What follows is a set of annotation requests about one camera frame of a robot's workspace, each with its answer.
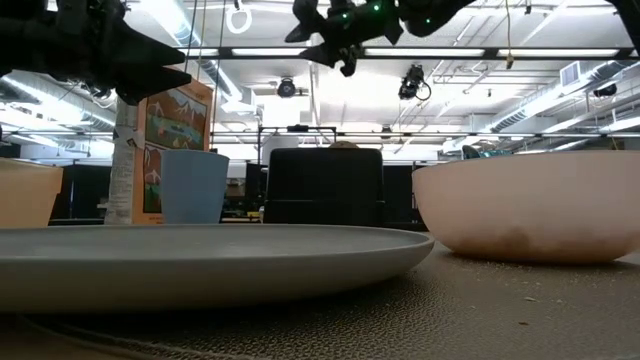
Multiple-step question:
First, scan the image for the silver ceiling duct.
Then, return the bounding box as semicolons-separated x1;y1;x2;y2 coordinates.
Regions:
489;59;640;135

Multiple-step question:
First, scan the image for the black overhead gantry bar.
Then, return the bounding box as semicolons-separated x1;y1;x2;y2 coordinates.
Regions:
172;45;640;63

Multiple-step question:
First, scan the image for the grey round plate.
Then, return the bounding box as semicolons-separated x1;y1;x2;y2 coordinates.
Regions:
0;222;436;314

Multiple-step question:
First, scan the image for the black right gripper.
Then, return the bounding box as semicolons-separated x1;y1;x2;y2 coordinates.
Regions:
283;0;407;79

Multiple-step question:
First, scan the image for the orange cereal box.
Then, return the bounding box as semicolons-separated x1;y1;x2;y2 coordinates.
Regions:
103;79;215;226

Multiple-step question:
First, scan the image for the black overhead camera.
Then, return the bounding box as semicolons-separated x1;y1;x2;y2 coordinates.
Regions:
397;64;433;102

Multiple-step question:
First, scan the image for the white ceiling air vent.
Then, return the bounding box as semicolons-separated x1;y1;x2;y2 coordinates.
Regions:
559;60;582;88

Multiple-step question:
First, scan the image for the light blue cup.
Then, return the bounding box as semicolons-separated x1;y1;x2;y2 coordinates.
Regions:
159;149;231;225

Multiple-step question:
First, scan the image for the teal transparent tumbler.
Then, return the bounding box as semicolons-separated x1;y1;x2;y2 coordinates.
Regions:
459;144;515;161

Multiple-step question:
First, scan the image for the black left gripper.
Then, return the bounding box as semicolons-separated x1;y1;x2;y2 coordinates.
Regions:
52;0;194;106

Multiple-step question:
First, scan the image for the orange translucent tray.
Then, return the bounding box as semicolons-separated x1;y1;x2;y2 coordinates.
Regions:
0;156;65;230

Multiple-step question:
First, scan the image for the white hanging ring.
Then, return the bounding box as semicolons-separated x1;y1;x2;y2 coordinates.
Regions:
225;3;253;36

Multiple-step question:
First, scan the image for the thin hanging ceiling cord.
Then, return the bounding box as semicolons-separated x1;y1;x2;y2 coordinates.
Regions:
503;0;516;71

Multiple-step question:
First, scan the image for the black two-slot toaster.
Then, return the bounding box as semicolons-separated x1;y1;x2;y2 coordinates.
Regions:
262;146;387;229

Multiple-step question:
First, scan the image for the pink bowl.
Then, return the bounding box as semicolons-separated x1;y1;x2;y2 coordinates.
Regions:
411;149;640;266

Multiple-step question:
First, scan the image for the grey round placemat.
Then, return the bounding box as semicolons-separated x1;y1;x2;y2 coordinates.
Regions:
0;238;640;360

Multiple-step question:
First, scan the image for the black round ceiling fixture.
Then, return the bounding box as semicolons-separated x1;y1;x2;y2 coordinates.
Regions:
276;77;298;99

